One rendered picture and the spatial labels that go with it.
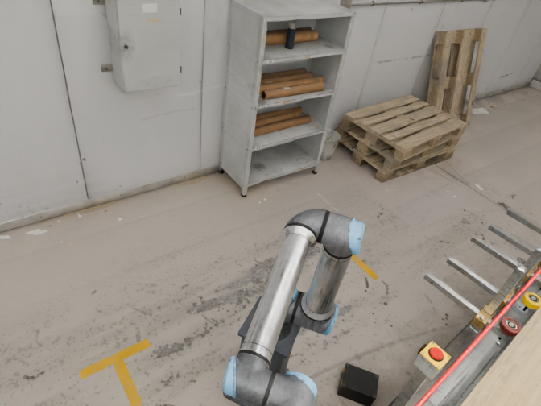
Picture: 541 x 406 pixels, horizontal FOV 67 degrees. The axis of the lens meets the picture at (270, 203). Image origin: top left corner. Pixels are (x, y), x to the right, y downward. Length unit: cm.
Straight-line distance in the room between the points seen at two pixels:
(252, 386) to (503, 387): 113
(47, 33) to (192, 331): 201
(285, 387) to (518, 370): 117
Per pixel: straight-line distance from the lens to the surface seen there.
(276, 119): 377
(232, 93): 345
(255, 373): 109
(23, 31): 292
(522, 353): 208
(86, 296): 298
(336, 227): 135
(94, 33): 301
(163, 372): 261
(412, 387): 156
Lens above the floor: 229
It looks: 39 degrees down
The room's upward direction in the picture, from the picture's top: 10 degrees clockwise
